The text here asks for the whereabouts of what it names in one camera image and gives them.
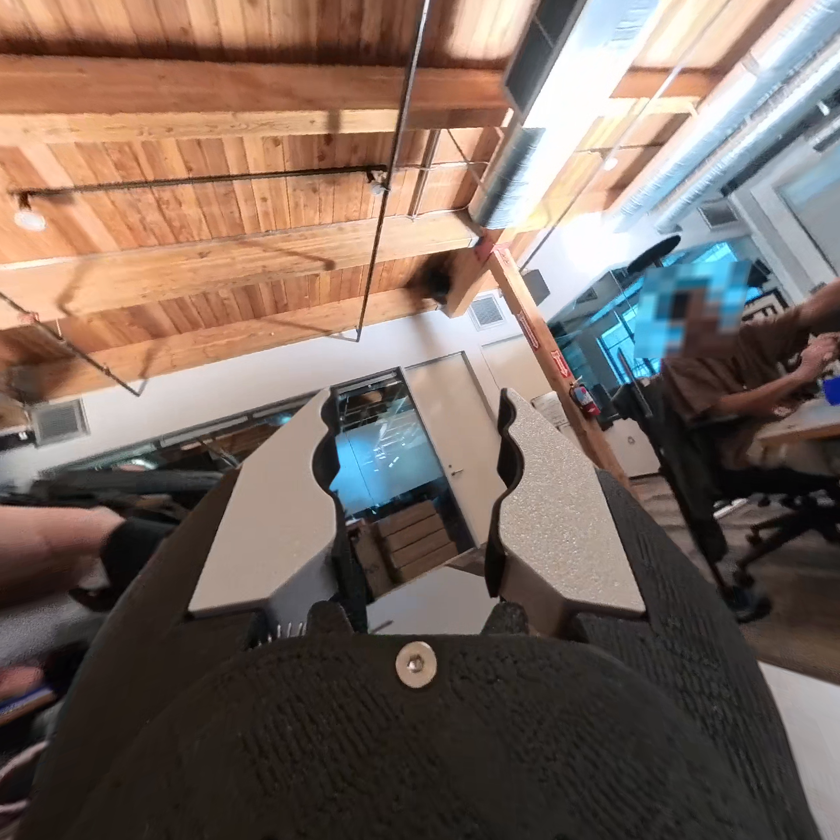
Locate large ceiling vent grille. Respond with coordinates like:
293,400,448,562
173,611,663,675
500,0,593,127

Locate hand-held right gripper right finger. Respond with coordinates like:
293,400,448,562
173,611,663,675
484,387,647,622

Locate person's left hand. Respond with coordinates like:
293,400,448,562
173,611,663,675
0,504,127,609

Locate white door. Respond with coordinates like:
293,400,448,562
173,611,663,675
478,333,567,422
402,350,501,550

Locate black ceiling pipe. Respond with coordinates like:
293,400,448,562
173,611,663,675
327,0,435,345

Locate black office chair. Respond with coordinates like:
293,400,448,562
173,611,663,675
616,377,840,593

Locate printed cardboard box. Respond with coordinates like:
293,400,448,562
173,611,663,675
353,533,396,596

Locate wooden post red signs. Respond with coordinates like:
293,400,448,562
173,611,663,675
487,245,635,491

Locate silver air duct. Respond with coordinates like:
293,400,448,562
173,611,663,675
609,33,840,232
466,123,548,232

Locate metal sprinkler pipe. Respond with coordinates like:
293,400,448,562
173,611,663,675
0,290,150,399

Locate plain cardboard box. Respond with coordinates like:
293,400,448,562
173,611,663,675
376,500,441,534
382,524,445,552
392,559,458,586
389,542,452,571

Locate black track light rail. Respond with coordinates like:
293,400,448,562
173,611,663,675
8,163,392,232

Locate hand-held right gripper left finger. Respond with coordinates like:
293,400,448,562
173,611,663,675
188,387,366,632

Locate black round ceiling fixture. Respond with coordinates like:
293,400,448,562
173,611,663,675
406,255,462,307

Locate white office desk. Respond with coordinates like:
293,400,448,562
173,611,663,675
753,392,840,448

